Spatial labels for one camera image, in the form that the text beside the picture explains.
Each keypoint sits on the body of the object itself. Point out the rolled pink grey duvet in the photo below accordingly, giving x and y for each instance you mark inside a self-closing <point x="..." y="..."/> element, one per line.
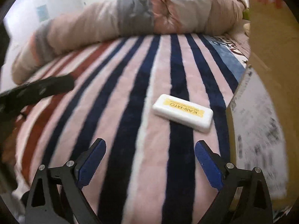
<point x="111" y="19"/>

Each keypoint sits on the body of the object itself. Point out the brown cardboard box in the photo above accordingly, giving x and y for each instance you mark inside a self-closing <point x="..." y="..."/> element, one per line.
<point x="263" y="113"/>

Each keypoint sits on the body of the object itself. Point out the white case yellow label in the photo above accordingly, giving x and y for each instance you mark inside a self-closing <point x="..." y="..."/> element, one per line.
<point x="184" y="112"/>

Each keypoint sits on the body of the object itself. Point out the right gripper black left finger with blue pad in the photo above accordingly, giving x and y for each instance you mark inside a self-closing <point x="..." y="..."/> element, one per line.
<point x="56" y="193"/>

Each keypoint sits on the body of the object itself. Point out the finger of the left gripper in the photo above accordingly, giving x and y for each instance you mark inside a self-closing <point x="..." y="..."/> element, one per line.
<point x="14" y="100"/>

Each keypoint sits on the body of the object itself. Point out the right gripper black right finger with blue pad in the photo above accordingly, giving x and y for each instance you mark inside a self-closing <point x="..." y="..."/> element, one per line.
<point x="243" y="195"/>

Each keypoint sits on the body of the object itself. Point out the small wall poster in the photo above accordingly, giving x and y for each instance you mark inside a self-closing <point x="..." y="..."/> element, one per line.
<point x="42" y="13"/>

